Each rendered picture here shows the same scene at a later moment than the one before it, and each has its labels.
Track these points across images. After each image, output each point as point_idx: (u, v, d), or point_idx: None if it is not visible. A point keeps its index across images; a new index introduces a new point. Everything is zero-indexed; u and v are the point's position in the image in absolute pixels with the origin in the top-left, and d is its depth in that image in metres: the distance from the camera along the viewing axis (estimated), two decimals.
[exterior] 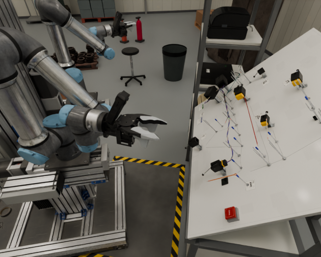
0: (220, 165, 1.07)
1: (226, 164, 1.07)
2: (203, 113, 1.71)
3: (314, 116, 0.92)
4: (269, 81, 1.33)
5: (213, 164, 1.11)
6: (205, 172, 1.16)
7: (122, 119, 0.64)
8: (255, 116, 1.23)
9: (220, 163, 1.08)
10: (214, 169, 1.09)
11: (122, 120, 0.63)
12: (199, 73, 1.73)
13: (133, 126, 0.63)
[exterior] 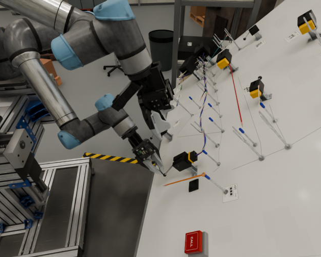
0: (187, 160, 0.68)
1: (196, 158, 0.67)
2: (180, 96, 1.32)
3: None
4: (265, 42, 0.94)
5: (177, 159, 0.71)
6: (167, 172, 0.76)
7: None
8: (243, 88, 0.83)
9: (187, 157, 0.69)
10: (178, 165, 0.70)
11: None
12: (176, 43, 1.33)
13: None
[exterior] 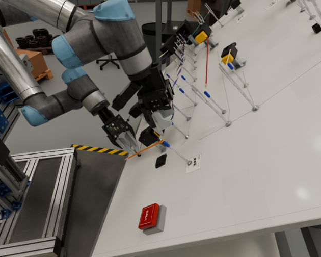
0: (153, 133, 0.62)
1: (162, 131, 0.61)
2: None
3: (315, 24, 0.46)
4: (246, 14, 0.88)
5: None
6: (139, 150, 0.71)
7: None
8: (220, 61, 0.77)
9: (153, 130, 0.63)
10: (144, 139, 0.64)
11: None
12: (158, 24, 1.27)
13: None
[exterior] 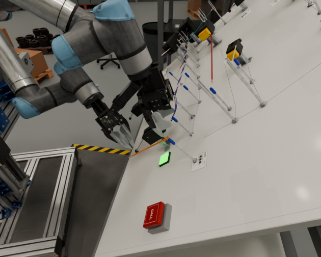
0: None
1: (164, 129, 0.61)
2: (164, 77, 1.25)
3: None
4: (250, 11, 0.87)
5: None
6: (138, 147, 0.69)
7: None
8: (224, 58, 0.76)
9: None
10: (148, 137, 0.63)
11: None
12: (160, 22, 1.26)
13: None
